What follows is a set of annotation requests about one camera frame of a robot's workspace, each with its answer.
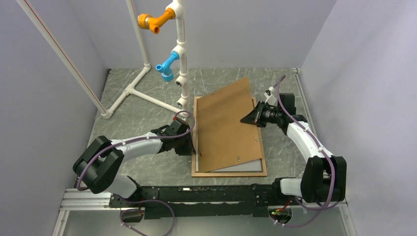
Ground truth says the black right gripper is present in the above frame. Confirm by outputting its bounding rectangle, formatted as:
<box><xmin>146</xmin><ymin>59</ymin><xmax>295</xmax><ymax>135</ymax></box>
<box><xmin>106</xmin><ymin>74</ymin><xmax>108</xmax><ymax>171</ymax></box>
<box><xmin>240</xmin><ymin>100</ymin><xmax>282</xmax><ymax>128</ymax></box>

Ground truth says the brown backing board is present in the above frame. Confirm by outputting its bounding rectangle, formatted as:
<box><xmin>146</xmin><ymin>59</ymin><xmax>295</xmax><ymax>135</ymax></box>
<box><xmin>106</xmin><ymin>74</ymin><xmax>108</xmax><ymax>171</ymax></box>
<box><xmin>194</xmin><ymin>77</ymin><xmax>262</xmax><ymax>173</ymax></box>

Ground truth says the glossy room photo print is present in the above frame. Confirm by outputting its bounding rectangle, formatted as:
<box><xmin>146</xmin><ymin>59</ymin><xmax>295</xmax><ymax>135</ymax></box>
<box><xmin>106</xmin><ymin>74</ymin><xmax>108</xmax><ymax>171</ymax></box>
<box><xmin>209</xmin><ymin>159</ymin><xmax>263</xmax><ymax>173</ymax></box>

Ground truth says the wooden picture frame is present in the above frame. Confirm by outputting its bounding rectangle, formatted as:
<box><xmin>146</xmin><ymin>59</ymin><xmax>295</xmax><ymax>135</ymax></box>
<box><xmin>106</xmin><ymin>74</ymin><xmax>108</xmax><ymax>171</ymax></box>
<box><xmin>191</xmin><ymin>96</ymin><xmax>268</xmax><ymax>178</ymax></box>

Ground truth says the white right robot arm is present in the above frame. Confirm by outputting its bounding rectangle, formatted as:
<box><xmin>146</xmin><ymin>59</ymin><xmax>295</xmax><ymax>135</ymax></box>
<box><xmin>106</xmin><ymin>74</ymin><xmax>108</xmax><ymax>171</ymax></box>
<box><xmin>240</xmin><ymin>93</ymin><xmax>347</xmax><ymax>204</ymax></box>

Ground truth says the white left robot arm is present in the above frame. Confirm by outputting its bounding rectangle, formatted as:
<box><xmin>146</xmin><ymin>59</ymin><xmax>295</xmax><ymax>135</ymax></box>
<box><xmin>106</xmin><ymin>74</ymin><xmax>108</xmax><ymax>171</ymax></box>
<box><xmin>72</xmin><ymin>117</ymin><xmax>195</xmax><ymax>207</ymax></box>

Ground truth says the blue pipe nozzle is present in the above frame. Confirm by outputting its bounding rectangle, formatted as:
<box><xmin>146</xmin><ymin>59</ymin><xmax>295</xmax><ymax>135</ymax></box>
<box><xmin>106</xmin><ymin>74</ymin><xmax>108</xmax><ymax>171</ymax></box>
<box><xmin>155</xmin><ymin>52</ymin><xmax>180</xmax><ymax>82</ymax></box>

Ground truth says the white PVC pipe stand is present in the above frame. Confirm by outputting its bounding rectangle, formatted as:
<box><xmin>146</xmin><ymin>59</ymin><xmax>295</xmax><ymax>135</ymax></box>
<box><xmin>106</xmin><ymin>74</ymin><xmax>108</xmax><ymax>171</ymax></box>
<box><xmin>16</xmin><ymin>0</ymin><xmax>191</xmax><ymax>120</ymax></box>

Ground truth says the orange pipe nozzle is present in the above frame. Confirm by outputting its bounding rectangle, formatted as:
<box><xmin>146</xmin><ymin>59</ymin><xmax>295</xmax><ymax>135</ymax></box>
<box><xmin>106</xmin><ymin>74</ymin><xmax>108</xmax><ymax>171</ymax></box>
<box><xmin>137</xmin><ymin>8</ymin><xmax>176</xmax><ymax>34</ymax></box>

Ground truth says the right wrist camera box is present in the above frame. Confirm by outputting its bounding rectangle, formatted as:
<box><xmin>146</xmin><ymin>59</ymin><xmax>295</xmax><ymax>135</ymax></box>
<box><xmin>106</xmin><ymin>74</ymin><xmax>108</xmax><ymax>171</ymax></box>
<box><xmin>264</xmin><ymin>87</ymin><xmax>277</xmax><ymax>106</ymax></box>

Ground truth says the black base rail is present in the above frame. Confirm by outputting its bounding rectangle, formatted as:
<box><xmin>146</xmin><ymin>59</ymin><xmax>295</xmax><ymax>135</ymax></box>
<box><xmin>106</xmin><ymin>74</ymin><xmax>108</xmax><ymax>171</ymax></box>
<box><xmin>109</xmin><ymin>183</ymin><xmax>295</xmax><ymax>219</ymax></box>

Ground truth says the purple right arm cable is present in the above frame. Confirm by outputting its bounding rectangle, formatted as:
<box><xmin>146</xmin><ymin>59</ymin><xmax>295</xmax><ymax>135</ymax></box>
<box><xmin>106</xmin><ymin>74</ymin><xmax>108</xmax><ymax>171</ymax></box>
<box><xmin>268</xmin><ymin>75</ymin><xmax>341</xmax><ymax>229</ymax></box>

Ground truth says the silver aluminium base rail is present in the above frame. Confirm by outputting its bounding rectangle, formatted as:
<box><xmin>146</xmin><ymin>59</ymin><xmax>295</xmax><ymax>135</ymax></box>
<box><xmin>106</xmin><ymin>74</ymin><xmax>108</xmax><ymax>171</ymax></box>
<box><xmin>52</xmin><ymin>188</ymin><xmax>111</xmax><ymax>236</ymax></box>

